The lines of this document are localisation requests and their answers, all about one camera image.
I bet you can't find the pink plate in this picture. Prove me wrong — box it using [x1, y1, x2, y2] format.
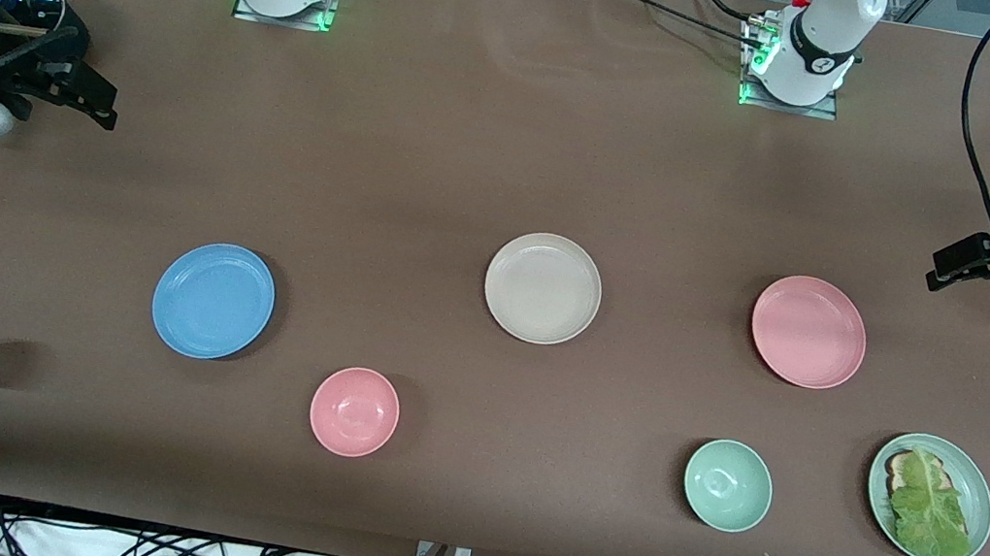
[743, 269, 876, 397]

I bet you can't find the blue plate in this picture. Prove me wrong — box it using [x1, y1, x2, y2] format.
[145, 233, 283, 370]

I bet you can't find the toast slice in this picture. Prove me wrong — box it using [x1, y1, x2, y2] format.
[880, 446, 955, 506]

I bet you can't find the green plate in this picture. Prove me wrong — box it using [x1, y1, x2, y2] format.
[856, 426, 990, 556]

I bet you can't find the green lettuce leaf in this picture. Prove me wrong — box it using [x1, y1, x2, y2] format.
[879, 442, 988, 556]

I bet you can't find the green bowl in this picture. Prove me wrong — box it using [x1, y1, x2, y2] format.
[676, 433, 781, 540]

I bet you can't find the pink bowl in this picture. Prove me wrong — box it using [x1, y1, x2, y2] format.
[304, 360, 407, 465]

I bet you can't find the beige plate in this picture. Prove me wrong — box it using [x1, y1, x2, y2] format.
[476, 225, 611, 353]

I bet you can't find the black pot with blue handle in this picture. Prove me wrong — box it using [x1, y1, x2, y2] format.
[0, 0, 99, 73]

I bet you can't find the black base cable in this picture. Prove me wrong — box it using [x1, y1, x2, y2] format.
[589, 0, 777, 53]

